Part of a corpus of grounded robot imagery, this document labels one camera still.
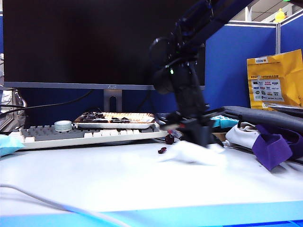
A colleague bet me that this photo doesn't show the yellow rubber duck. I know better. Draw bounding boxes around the yellow rubber duck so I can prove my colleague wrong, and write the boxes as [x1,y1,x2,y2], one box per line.
[274,8,286,23]

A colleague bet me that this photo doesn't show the yellow paper bag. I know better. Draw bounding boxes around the yellow paper bag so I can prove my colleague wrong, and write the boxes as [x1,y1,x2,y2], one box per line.
[246,49,303,111]

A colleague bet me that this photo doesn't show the light blue wipe packet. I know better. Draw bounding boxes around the light blue wipe packet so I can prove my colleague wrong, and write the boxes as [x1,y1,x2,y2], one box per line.
[0,134,26,157]

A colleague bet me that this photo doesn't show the black cable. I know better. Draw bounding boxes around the black cable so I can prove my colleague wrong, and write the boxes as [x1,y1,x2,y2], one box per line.
[0,89,94,116]
[136,91,153,113]

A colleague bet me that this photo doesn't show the grey laptop sleeve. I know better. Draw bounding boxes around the grey laptop sleeve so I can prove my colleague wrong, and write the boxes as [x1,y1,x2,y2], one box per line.
[221,105,303,133]

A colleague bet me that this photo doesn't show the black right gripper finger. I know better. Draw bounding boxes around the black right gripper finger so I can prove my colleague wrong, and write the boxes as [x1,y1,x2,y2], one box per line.
[183,127,202,145]
[197,126,214,148]

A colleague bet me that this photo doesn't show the clear plastic container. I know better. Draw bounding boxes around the clear plastic container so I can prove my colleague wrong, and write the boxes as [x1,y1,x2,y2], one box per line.
[0,87,28,133]

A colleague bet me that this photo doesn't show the white cloth bag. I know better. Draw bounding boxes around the white cloth bag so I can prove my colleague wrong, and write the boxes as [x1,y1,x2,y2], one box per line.
[224,122,261,149]

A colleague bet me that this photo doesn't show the blue office partition panel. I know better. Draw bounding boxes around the blue office partition panel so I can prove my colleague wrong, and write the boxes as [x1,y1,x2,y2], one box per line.
[276,15,303,54]
[205,20,281,109]

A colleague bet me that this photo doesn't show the teal white snack packet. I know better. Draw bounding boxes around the teal white snack packet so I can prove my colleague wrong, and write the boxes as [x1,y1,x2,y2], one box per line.
[210,115,239,130]

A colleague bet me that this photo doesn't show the white grey keyboard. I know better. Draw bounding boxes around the white grey keyboard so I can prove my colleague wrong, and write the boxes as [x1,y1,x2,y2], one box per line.
[10,124,169,150]

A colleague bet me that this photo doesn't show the pale green tape roll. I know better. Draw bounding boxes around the pale green tape roll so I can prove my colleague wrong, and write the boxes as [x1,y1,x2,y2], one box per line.
[54,120,72,132]

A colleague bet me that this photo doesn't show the black computer monitor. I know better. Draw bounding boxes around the black computer monitor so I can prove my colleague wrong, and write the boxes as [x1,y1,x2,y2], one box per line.
[2,0,206,91]

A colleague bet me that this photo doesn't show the white tray with snacks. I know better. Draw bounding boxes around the white tray with snacks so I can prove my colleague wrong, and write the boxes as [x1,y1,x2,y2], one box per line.
[72,112,157,130]

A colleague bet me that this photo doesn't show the white cable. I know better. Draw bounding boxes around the white cable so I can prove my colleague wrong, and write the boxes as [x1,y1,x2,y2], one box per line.
[0,183,133,227]

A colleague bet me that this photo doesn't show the silver flat laptop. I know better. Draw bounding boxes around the silver flat laptop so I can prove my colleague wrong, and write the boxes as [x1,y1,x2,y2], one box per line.
[268,103,303,112]

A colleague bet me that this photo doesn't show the white wet wipe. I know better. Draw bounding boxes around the white wet wipe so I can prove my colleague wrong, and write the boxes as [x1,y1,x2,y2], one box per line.
[158,140,228,166]

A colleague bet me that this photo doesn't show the purple cloth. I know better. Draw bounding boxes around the purple cloth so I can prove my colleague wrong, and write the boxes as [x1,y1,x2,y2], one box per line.
[252,124,303,171]

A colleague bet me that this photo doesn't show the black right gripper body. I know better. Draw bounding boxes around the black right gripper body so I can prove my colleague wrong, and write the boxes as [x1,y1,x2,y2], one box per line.
[163,66,225,130]

